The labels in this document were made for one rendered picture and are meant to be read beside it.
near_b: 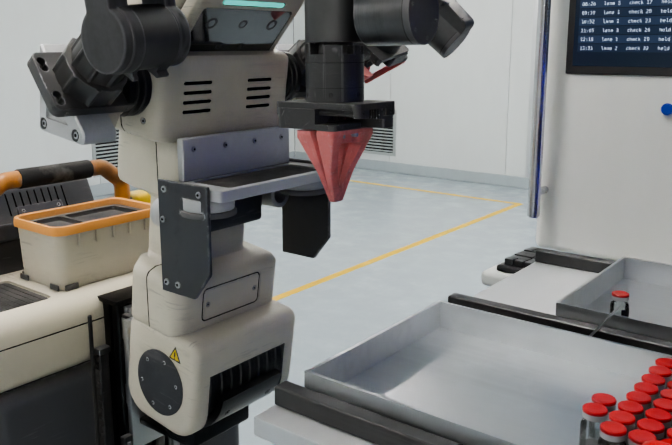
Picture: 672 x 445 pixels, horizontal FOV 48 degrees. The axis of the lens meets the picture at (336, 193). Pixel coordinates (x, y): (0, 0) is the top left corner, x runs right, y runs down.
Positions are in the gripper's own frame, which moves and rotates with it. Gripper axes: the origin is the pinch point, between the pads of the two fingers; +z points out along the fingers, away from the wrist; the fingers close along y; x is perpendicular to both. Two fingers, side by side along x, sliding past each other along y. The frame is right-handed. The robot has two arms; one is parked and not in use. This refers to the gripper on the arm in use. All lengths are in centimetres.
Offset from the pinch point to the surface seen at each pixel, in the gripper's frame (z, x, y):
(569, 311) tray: 17.5, 28.3, 13.9
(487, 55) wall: -14, 544, -258
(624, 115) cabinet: -2, 89, 0
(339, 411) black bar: 18.4, -7.8, 6.3
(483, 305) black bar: 18.3, 26.2, 3.4
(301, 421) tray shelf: 20.3, -8.6, 2.4
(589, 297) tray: 18.9, 39.3, 12.5
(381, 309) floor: 104, 220, -146
